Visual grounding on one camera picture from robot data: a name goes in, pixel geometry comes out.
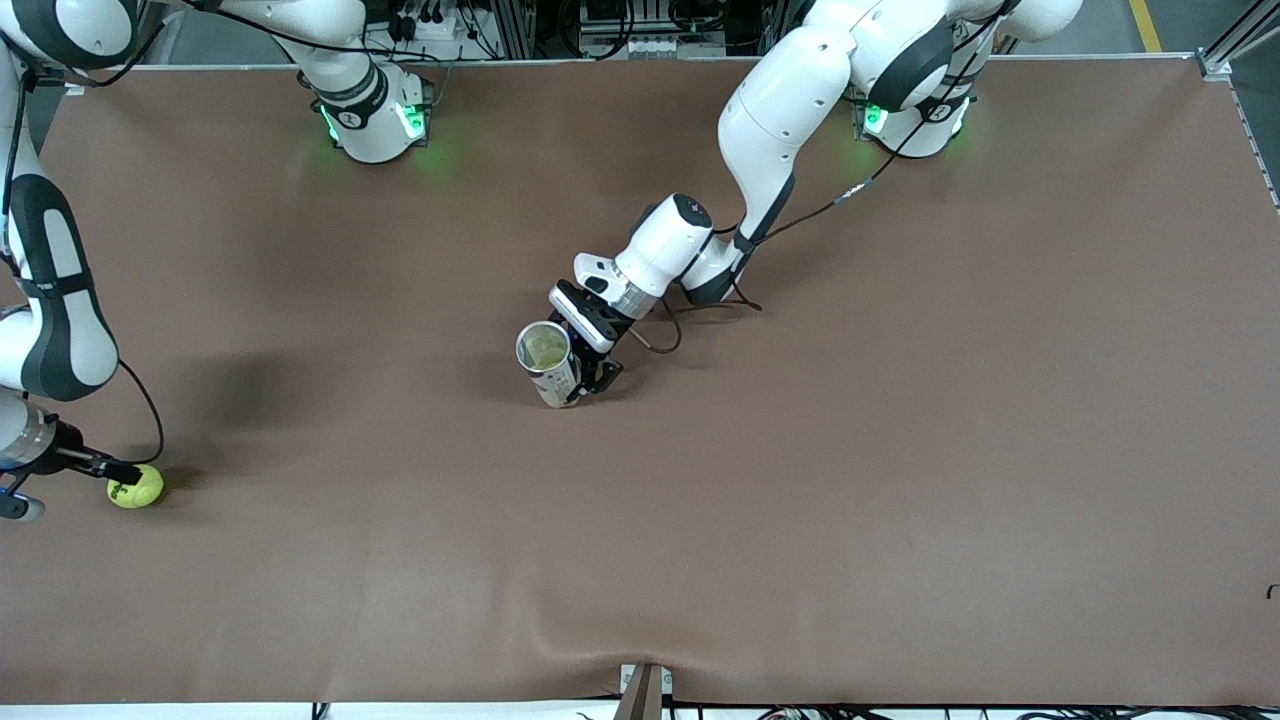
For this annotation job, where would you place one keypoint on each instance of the grey camera mounting post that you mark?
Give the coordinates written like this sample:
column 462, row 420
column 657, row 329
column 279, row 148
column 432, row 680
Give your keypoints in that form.
column 645, row 695

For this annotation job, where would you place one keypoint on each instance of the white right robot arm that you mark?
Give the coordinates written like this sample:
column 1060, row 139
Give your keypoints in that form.
column 80, row 340

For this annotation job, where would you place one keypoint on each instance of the aluminium frame post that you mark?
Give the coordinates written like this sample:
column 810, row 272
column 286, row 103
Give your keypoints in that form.
column 515, row 30

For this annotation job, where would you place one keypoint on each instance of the white blue tennis ball can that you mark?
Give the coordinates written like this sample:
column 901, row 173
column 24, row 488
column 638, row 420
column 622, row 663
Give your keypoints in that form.
column 558, row 385

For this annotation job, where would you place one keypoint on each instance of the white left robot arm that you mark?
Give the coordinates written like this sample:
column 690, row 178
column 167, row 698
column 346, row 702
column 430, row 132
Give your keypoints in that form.
column 790, row 110

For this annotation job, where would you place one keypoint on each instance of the tennis ball Wilson print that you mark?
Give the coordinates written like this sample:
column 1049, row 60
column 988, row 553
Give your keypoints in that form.
column 138, row 490

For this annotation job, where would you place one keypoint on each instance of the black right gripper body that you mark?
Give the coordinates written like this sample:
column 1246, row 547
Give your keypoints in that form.
column 68, row 455

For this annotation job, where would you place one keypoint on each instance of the white power strip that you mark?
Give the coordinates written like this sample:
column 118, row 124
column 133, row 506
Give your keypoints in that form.
column 440, row 28

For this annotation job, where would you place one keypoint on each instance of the brown table mat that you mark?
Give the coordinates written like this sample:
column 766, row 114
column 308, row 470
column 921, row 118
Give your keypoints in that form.
column 640, row 550

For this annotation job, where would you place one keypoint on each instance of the aluminium frame corner strut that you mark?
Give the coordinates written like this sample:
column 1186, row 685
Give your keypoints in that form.
column 1215, row 65

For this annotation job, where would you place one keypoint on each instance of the tennis ball Roland Garros print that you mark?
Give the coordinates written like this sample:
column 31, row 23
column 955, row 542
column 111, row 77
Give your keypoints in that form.
column 546, row 347

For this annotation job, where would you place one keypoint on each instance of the white connector block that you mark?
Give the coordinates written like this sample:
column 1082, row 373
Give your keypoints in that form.
column 650, row 46

